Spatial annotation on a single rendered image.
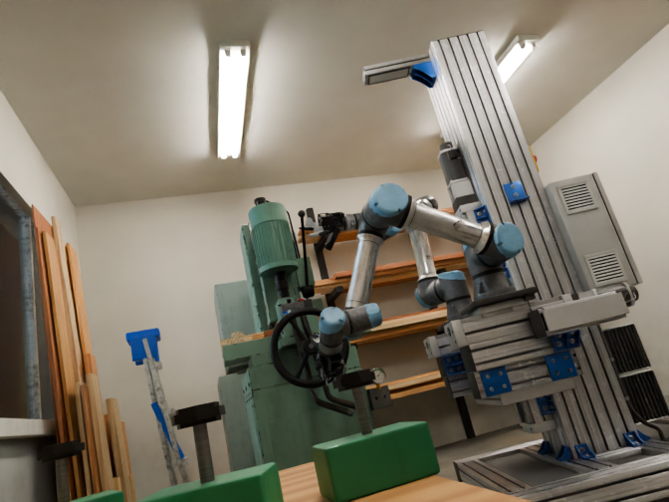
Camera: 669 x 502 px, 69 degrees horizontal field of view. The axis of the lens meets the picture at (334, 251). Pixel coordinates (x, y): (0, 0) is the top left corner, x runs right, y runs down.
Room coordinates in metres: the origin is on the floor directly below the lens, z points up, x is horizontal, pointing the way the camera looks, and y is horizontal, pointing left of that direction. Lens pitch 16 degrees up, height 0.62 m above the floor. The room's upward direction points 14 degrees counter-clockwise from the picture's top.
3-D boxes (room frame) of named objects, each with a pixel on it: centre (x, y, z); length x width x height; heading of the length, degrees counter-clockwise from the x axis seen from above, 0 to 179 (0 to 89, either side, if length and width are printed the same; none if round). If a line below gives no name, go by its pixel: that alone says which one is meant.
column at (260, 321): (2.38, 0.35, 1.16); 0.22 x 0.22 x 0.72; 16
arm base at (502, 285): (1.77, -0.52, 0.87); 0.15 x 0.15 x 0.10
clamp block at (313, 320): (1.92, 0.21, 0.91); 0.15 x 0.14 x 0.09; 106
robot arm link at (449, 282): (2.27, -0.50, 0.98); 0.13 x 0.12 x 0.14; 41
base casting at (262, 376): (2.22, 0.30, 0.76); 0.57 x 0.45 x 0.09; 16
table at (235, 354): (2.00, 0.23, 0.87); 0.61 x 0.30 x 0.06; 106
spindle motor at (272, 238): (2.11, 0.26, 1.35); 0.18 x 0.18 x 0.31
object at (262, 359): (2.05, 0.25, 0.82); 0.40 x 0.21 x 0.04; 106
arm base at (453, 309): (2.26, -0.50, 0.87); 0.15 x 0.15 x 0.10
